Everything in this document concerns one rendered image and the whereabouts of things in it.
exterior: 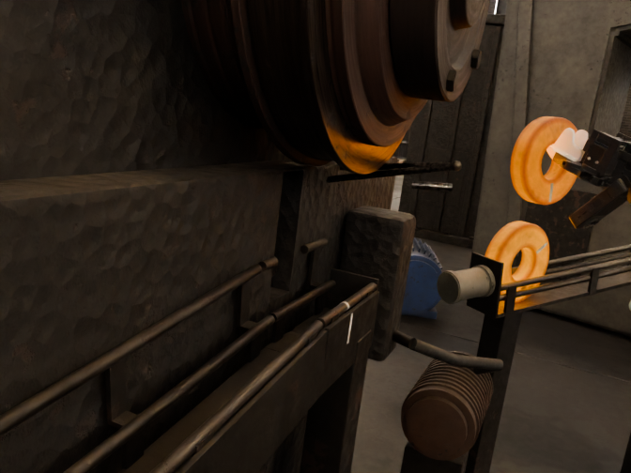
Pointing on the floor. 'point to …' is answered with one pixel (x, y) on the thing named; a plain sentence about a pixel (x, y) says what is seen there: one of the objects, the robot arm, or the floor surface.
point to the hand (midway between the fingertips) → (549, 149)
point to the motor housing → (443, 417)
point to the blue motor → (422, 282)
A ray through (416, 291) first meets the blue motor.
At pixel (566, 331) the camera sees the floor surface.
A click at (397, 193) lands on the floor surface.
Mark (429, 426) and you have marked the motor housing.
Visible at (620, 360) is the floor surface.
